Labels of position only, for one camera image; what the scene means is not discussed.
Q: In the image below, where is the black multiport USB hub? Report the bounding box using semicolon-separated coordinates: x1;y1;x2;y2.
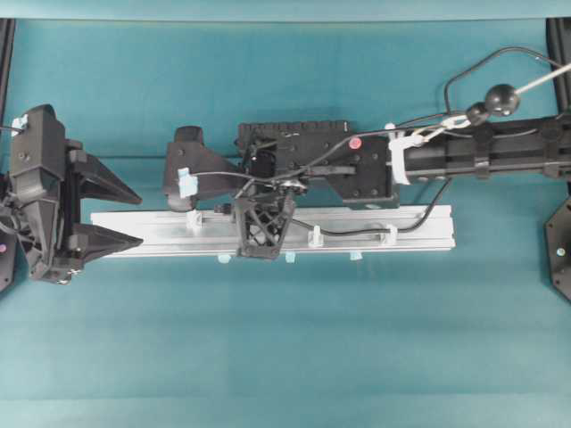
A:
235;119;352;154

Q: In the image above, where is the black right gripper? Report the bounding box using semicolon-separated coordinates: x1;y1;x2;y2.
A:
234;140;308;259

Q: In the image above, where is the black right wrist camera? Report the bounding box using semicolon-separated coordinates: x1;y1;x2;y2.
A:
162;126;246;213

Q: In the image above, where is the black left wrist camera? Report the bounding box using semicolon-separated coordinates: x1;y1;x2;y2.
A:
9;104;66;204

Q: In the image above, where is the aluminium extrusion rail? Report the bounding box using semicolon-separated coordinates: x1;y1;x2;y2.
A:
90;205;456;262

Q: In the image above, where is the black USB cable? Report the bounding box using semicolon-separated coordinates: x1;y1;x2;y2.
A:
213;46;571;240

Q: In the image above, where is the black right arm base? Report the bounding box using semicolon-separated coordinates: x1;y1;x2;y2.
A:
544;198;571;301

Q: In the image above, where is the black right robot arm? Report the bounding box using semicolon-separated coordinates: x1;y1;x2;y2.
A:
234;114;570;259

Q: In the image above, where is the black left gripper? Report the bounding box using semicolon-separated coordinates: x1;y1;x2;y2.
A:
11;138;144;284

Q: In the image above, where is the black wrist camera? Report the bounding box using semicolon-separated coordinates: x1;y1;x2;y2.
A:
162;126;246;213
9;104;66;204

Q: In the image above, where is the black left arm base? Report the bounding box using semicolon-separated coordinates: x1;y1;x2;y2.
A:
0;223;20;292

